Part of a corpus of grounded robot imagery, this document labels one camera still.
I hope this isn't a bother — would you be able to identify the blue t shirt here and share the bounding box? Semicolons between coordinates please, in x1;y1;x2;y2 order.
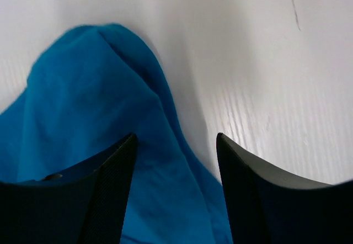
1;24;232;243

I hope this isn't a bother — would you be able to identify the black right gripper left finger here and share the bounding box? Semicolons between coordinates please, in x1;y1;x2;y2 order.
1;134;138;243

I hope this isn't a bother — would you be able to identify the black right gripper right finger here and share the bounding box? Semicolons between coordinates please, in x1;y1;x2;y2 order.
216;133;352;243

